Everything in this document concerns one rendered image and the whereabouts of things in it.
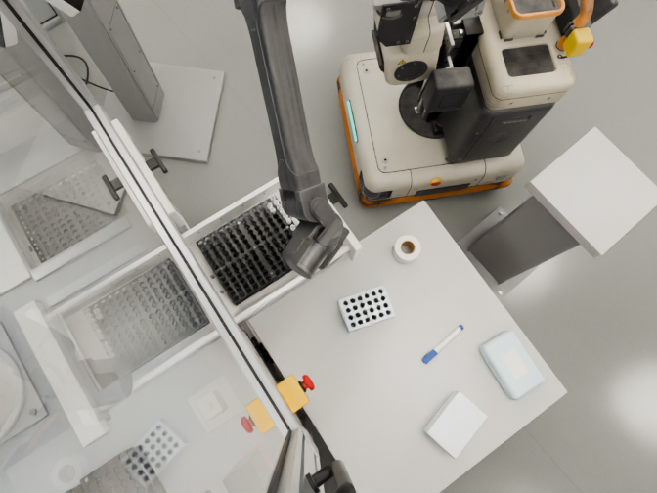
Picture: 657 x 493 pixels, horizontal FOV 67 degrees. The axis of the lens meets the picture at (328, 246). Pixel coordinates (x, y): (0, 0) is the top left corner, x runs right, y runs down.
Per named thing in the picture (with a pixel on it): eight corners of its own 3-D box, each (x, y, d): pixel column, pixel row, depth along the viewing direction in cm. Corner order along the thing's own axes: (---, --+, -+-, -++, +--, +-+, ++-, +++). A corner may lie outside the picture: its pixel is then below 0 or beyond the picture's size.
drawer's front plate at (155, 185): (131, 138, 132) (115, 116, 122) (186, 224, 127) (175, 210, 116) (125, 141, 132) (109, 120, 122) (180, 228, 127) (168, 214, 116)
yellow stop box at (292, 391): (294, 372, 117) (294, 372, 110) (312, 398, 115) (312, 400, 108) (277, 384, 116) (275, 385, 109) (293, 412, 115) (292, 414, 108)
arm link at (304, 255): (321, 193, 86) (292, 188, 92) (283, 245, 83) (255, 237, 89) (356, 235, 93) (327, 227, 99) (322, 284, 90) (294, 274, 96)
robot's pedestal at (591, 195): (499, 206, 220) (594, 121, 146) (547, 257, 215) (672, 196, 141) (450, 247, 214) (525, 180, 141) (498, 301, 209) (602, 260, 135)
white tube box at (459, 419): (453, 390, 125) (459, 390, 120) (480, 415, 124) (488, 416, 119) (421, 430, 122) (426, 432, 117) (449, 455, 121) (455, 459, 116)
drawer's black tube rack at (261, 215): (276, 202, 128) (274, 194, 121) (314, 258, 124) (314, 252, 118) (200, 248, 124) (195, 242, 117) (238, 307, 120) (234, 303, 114)
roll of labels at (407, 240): (416, 238, 135) (418, 233, 131) (419, 262, 133) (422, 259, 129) (390, 240, 134) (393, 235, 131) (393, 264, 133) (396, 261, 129)
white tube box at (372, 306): (381, 287, 131) (383, 284, 127) (393, 317, 129) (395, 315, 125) (337, 301, 129) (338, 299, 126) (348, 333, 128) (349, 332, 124)
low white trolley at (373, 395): (382, 261, 211) (423, 199, 138) (471, 386, 200) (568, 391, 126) (267, 337, 201) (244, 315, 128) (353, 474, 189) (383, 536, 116)
